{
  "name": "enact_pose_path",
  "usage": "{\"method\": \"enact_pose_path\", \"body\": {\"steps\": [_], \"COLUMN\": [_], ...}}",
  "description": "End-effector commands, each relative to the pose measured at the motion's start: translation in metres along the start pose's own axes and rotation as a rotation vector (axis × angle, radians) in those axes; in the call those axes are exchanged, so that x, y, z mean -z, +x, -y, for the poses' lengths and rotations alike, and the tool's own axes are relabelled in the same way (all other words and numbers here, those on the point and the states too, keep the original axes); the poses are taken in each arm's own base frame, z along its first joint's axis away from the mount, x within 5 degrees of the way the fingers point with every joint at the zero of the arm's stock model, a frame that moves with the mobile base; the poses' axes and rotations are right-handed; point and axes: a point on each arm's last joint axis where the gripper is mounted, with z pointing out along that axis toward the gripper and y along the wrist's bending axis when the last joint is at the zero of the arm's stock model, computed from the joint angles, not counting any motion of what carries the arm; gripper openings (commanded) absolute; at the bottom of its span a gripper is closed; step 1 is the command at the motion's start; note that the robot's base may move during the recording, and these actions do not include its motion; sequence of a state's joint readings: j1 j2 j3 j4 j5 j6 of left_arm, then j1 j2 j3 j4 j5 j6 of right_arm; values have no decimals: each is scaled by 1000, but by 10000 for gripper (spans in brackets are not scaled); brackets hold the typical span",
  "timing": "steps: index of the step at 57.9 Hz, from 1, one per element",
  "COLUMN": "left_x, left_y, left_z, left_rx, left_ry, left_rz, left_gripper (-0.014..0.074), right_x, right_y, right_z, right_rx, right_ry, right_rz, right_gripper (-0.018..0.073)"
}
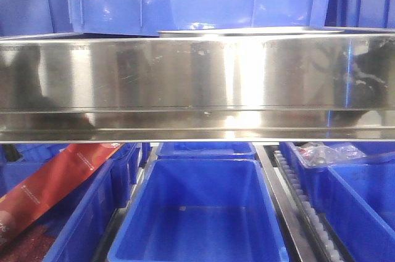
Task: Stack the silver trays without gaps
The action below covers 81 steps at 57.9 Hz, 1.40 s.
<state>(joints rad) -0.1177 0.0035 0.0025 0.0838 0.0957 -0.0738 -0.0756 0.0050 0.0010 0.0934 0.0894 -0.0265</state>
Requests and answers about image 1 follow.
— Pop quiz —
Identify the silver metal tray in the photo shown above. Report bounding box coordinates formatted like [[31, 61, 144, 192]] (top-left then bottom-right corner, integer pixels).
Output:
[[158, 27, 345, 38]]

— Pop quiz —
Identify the blue bin lower centre back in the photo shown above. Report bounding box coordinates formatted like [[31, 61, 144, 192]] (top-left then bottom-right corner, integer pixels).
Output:
[[156, 141, 256, 159]]

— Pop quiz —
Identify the blue bin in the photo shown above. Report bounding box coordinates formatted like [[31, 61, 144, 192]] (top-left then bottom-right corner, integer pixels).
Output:
[[325, 163, 394, 261], [1, 143, 151, 208], [107, 159, 289, 261], [0, 159, 115, 262], [279, 141, 394, 212], [156, 141, 256, 159]]

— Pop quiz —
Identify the blue bin lower left back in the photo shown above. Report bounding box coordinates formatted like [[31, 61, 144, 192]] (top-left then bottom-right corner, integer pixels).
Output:
[[1, 143, 151, 208]]

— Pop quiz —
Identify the blue bin lower centre front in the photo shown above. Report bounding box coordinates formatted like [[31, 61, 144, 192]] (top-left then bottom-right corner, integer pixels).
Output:
[[107, 159, 289, 261]]

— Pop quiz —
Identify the clear plastic bag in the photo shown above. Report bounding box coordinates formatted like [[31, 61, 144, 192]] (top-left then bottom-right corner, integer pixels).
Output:
[[296, 142, 367, 167]]

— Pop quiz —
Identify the blue bin lower right back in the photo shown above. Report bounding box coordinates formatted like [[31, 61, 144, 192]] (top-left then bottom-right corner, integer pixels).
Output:
[[279, 141, 394, 212]]

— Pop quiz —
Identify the blue bin lower left front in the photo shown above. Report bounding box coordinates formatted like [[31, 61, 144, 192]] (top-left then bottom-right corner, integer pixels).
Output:
[[0, 159, 115, 262]]

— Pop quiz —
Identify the blue bin lower right front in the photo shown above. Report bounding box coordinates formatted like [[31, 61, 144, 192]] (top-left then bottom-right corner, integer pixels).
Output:
[[325, 163, 394, 261]]

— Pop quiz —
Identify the white roller track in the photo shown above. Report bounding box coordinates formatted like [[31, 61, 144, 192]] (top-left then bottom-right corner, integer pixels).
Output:
[[273, 150, 344, 262]]

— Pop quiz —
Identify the blue crate upper left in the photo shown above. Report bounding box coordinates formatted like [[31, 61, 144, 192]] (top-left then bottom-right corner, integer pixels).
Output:
[[1, 0, 73, 36]]

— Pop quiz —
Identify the red foil package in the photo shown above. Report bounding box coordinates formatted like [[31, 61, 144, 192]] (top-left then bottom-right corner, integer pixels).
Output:
[[1, 142, 123, 248]]

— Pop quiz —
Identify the stainless steel shelf rail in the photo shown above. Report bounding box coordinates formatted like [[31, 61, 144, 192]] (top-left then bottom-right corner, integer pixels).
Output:
[[1, 31, 394, 143]]

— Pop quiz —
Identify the steel divider rail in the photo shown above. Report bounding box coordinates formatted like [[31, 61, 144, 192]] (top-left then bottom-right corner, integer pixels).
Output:
[[255, 143, 318, 261]]

